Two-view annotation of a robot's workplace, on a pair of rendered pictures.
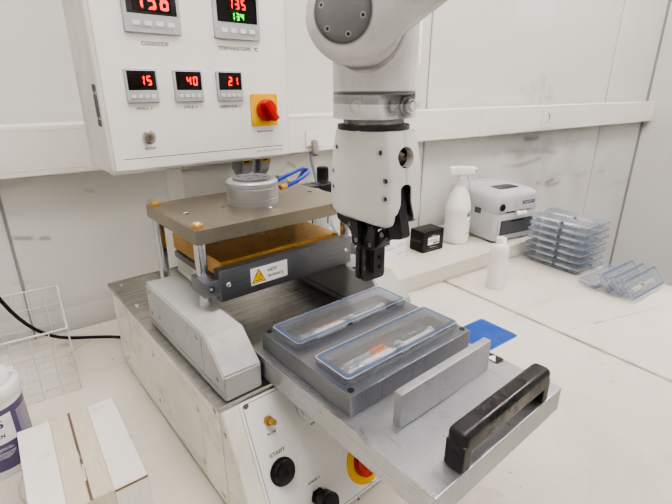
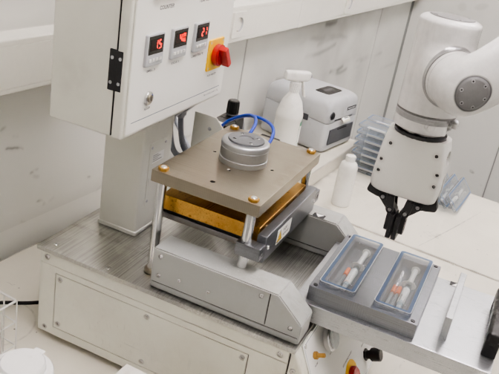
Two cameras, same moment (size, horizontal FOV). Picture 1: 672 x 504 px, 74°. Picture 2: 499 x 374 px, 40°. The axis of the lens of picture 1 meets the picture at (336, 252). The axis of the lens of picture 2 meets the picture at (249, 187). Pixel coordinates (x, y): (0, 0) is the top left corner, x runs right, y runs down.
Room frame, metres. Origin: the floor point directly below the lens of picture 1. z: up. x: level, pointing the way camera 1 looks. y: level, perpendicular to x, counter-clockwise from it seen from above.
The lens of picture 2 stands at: (-0.23, 0.63, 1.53)
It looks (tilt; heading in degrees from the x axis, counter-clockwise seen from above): 24 degrees down; 330
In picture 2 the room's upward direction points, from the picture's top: 10 degrees clockwise
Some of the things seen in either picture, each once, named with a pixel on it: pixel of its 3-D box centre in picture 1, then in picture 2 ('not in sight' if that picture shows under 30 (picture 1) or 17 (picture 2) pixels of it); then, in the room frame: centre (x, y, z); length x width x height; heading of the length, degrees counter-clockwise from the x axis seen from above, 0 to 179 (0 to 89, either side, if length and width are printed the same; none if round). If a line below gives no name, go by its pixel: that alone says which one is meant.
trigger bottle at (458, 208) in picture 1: (459, 204); (290, 111); (1.42, -0.40, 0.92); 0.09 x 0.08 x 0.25; 85
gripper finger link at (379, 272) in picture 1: (380, 254); (408, 220); (0.47, -0.05, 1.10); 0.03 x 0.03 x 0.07; 39
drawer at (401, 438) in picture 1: (393, 363); (404, 298); (0.45, -0.07, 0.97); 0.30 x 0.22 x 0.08; 40
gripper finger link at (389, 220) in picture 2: (360, 246); (386, 212); (0.50, -0.03, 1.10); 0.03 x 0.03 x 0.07; 39
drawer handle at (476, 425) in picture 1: (502, 411); (496, 320); (0.34, -0.16, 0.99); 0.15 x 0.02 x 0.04; 130
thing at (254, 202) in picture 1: (254, 211); (228, 165); (0.72, 0.13, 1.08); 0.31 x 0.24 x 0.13; 130
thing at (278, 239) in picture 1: (259, 227); (240, 183); (0.69, 0.12, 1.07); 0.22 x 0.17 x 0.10; 130
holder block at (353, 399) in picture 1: (366, 338); (376, 281); (0.49, -0.04, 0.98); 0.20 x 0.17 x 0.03; 130
